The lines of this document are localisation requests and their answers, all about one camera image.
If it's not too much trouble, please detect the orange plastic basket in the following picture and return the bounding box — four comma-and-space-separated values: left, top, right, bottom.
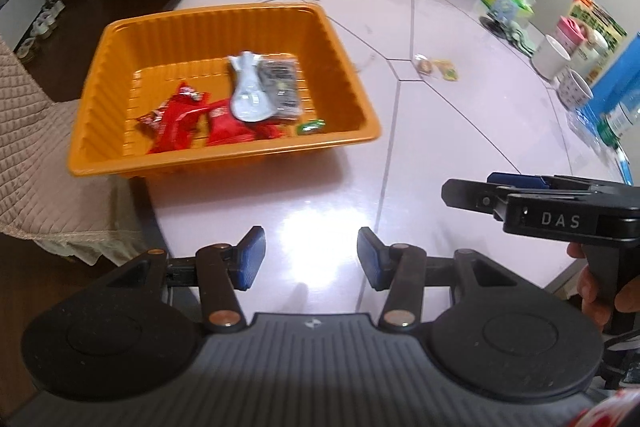
66, 3, 383, 179

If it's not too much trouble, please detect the blue box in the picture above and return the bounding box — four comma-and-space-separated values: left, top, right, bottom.
590, 32, 640, 142

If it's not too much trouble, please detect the grey printed snack packet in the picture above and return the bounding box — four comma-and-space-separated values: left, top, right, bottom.
257, 56, 304, 124

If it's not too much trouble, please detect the red snack packet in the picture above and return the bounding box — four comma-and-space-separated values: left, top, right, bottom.
205, 99, 261, 146
137, 83, 211, 155

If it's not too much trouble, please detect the row of shoes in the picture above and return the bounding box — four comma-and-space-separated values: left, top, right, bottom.
15, 0, 96, 58

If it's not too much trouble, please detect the yellow green printed box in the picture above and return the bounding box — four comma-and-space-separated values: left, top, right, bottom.
567, 0, 628, 42

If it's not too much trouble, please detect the pink container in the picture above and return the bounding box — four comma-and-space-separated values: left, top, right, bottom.
556, 17, 591, 52

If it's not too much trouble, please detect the white cup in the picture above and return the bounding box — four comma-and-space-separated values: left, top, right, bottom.
531, 35, 572, 80

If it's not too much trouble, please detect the patterned white mug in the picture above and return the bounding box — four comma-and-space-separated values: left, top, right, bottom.
555, 69, 594, 109

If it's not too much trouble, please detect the pale blue snack packet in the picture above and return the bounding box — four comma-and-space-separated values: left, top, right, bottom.
228, 51, 281, 122

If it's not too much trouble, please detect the clear bottle green label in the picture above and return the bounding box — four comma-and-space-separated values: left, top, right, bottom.
597, 102, 640, 148

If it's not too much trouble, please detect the person's right hand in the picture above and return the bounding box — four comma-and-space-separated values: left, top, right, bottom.
566, 242, 640, 322

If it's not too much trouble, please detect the green cloth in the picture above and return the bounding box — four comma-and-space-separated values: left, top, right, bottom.
507, 19, 543, 52

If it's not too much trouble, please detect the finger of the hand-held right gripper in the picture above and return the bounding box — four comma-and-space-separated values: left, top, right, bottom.
486, 172, 551, 188
441, 178, 511, 220

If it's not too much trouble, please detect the red white patterned clothing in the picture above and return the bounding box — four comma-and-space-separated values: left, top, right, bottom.
570, 387, 640, 427

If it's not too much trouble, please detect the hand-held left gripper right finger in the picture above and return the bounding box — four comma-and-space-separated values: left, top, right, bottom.
356, 227, 526, 334

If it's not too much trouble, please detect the beige quilted chair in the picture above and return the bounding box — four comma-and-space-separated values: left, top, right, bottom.
0, 34, 166, 265

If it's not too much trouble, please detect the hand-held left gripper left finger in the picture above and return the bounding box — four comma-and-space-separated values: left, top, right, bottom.
100, 225, 267, 334

